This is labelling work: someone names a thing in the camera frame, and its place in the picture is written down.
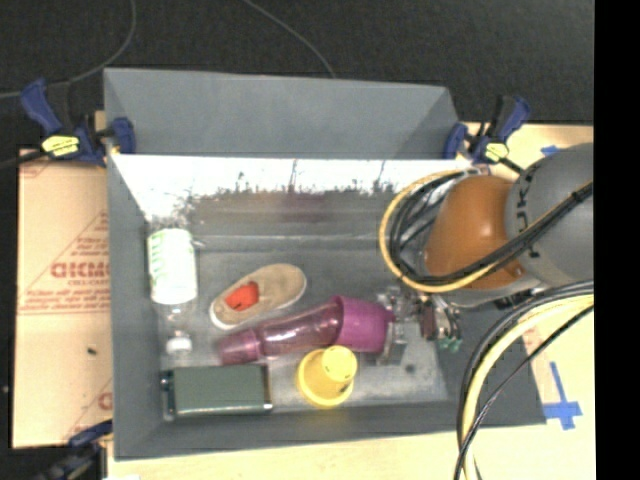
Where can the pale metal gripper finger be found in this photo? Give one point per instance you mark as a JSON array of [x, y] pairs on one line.
[[396, 351], [395, 302]]

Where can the purple plastic bottle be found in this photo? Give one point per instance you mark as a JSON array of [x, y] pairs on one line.
[[360, 325]]

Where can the yellow plastic cup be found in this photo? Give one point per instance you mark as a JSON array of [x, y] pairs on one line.
[[327, 375]]

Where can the tan shoe red inside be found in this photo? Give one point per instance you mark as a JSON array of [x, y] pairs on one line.
[[280, 283]]

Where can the dark green flat block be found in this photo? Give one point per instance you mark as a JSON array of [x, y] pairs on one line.
[[220, 390]]

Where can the grey metal bin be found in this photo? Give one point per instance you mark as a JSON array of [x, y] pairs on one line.
[[280, 118]]

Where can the clear plastic bottle white label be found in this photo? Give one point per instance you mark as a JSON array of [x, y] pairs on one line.
[[172, 263]]

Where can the brown cardboard board red print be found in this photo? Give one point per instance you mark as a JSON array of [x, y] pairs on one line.
[[60, 248]]

